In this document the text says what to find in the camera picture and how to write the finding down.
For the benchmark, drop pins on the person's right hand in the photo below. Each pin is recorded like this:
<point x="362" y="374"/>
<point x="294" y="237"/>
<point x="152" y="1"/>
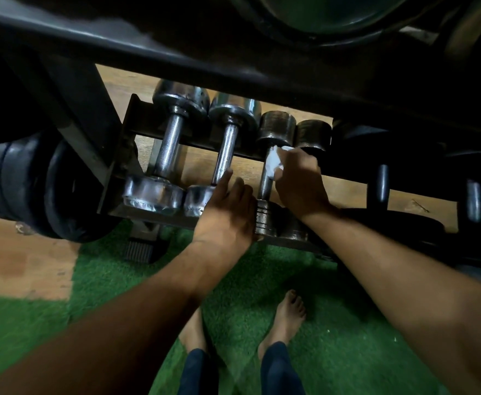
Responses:
<point x="302" y="185"/>

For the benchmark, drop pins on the person's left hand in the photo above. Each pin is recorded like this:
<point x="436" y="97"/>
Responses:
<point x="224" y="217"/>

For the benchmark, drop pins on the person's right fingers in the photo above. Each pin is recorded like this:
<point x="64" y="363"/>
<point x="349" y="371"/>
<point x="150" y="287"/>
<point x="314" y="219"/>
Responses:
<point x="296" y="158"/>

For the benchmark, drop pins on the person's left fingers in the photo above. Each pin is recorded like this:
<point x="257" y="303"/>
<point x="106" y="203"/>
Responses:
<point x="234" y="191"/>

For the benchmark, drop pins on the white cloth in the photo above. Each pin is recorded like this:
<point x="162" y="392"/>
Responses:
<point x="273" y="164"/>

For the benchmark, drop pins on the person's right forearm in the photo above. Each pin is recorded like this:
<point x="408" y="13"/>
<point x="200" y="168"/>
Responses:
<point x="409" y="292"/>

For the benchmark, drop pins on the person's left forearm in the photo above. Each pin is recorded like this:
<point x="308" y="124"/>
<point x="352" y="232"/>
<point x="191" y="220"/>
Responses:
<point x="113" y="337"/>

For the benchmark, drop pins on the dark steel dumbbell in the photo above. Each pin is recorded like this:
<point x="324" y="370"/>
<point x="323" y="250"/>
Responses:
<point x="312" y="135"/>
<point x="276" y="129"/>

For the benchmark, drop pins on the medium chrome dumbbell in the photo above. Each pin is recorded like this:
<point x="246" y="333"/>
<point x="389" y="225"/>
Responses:
<point x="227" y="148"/>

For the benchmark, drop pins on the large chrome dumbbell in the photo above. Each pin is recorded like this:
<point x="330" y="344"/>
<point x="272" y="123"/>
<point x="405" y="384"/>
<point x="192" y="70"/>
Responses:
<point x="170" y="148"/>

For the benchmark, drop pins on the black rubber dumbbell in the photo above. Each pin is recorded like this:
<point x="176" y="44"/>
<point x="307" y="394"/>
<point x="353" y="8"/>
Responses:
<point x="382" y="183"/>
<point x="474" y="199"/>

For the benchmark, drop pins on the person's right foot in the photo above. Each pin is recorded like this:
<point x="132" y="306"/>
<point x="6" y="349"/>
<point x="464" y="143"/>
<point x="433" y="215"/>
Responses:
<point x="285" y="320"/>

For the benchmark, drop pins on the person's foot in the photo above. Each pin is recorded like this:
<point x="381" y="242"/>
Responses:
<point x="193" y="333"/>
<point x="285" y="320"/>

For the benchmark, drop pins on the large black round weight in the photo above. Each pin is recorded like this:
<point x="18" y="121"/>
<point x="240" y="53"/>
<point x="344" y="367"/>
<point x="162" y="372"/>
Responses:
<point x="331" y="16"/>

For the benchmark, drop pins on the person's left foot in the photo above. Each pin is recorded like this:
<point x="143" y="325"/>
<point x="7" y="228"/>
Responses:
<point x="193" y="333"/>

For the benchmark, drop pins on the black metal dumbbell rack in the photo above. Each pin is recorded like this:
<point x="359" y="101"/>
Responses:
<point x="141" y="49"/>

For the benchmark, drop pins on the person's right trouser leg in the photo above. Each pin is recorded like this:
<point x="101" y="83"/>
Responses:
<point x="281" y="372"/>

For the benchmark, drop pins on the person's trouser leg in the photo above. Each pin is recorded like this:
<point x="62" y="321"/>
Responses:
<point x="281" y="372"/>
<point x="195" y="374"/>

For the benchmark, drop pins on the person's left trouser leg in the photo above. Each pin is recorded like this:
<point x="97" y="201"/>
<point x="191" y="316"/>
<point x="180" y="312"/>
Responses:
<point x="195" y="374"/>

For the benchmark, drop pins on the green artificial turf mat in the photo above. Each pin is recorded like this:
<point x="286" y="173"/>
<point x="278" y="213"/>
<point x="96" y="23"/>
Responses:
<point x="339" y="349"/>

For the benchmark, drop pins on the black ribbed plate dumbbell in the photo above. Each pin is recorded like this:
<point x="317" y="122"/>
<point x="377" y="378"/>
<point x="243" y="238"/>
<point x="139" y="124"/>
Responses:
<point x="39" y="185"/>

